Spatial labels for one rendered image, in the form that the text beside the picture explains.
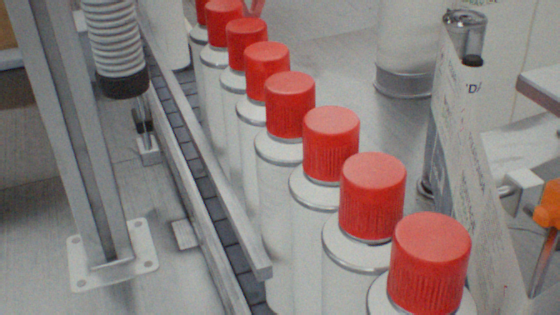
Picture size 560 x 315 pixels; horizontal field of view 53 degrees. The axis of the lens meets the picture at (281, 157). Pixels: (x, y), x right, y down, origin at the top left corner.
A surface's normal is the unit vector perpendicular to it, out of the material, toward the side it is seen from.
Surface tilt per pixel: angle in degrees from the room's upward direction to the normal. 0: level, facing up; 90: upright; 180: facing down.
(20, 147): 0
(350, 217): 90
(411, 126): 0
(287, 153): 42
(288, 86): 2
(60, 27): 90
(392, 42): 89
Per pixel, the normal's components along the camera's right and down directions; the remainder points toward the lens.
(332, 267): -0.84, 0.33
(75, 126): 0.36, 0.52
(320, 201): -0.27, -0.19
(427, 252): -0.03, -0.84
